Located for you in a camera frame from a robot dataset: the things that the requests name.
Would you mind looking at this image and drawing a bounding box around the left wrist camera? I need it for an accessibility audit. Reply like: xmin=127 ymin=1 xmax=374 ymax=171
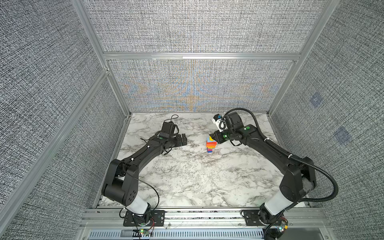
xmin=159 ymin=121 xmax=179 ymax=139

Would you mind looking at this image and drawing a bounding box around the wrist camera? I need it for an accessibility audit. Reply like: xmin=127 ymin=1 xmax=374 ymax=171
xmin=159 ymin=121 xmax=179 ymax=139
xmin=212 ymin=112 xmax=244 ymax=132

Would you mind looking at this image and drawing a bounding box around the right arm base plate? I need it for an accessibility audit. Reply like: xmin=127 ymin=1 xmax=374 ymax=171
xmin=240 ymin=210 xmax=288 ymax=227

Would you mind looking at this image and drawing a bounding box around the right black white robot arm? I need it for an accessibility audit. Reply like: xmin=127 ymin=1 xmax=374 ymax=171
xmin=210 ymin=125 xmax=316 ymax=225

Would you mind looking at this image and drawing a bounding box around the aluminium enclosure frame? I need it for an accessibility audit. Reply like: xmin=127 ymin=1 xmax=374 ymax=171
xmin=0 ymin=0 xmax=341 ymax=223

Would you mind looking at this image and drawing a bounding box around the light blue wood block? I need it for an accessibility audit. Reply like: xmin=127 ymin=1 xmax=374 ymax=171
xmin=207 ymin=137 xmax=216 ymax=143

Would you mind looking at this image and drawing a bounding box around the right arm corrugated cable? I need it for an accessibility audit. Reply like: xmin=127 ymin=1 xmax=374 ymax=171
xmin=223 ymin=107 xmax=339 ymax=211

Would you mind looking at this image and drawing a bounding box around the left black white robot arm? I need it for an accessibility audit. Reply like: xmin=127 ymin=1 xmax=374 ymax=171
xmin=102 ymin=134 xmax=188 ymax=225

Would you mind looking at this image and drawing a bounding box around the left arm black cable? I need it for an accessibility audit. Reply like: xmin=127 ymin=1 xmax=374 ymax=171
xmin=118 ymin=176 xmax=160 ymax=220

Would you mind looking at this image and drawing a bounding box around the aluminium front rail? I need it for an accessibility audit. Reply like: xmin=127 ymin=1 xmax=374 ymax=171
xmin=75 ymin=207 xmax=337 ymax=240

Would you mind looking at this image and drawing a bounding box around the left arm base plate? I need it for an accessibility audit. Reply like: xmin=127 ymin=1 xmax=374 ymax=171
xmin=123 ymin=210 xmax=166 ymax=227

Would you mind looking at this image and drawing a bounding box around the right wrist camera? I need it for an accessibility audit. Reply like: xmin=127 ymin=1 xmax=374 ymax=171
xmin=212 ymin=112 xmax=244 ymax=132

